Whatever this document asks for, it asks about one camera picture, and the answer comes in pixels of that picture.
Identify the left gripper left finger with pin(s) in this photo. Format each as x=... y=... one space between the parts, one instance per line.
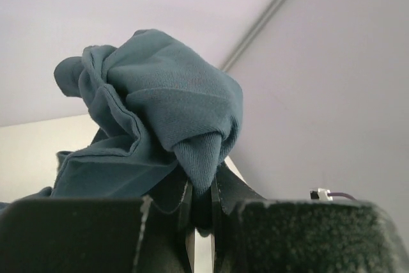
x=148 y=234

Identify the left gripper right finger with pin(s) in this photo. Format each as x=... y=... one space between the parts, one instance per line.
x=254 y=234

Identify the teal blue t-shirt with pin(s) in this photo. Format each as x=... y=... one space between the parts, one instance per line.
x=159 y=107

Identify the right aluminium frame post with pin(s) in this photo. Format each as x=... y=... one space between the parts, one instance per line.
x=256 y=28

